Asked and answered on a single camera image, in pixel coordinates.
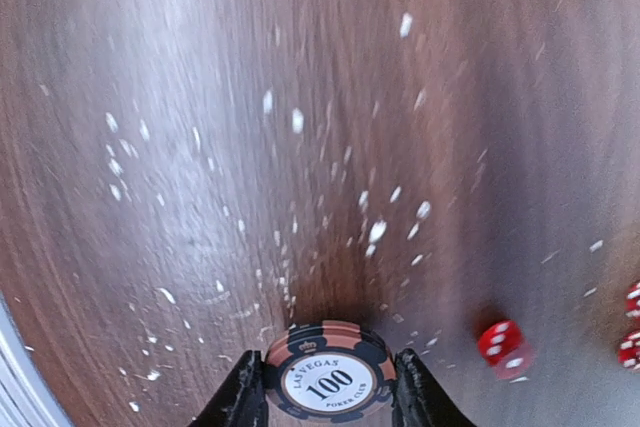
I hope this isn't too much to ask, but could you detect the red die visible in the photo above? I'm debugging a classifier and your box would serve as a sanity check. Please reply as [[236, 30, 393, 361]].
[[618, 329, 640, 372], [625, 282, 640, 318]]

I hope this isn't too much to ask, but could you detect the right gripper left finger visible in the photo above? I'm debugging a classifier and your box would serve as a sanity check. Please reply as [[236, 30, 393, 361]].
[[189, 350, 268, 427]]

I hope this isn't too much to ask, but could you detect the black red poker chip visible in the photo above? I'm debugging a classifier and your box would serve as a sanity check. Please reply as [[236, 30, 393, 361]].
[[264, 320, 396, 424]]

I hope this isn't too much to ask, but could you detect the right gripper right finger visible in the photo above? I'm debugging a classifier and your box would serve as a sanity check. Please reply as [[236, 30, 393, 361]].
[[392, 348, 475, 427]]

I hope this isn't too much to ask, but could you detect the red dice pair lower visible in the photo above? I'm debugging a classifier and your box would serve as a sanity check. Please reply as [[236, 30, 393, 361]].
[[477, 320, 534, 380]]

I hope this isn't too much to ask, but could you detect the red die upper right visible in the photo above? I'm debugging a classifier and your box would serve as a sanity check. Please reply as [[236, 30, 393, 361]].
[[625, 282, 640, 318]]

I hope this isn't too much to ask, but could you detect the red die upper left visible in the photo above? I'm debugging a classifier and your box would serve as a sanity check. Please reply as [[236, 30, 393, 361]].
[[618, 329, 640, 372]]

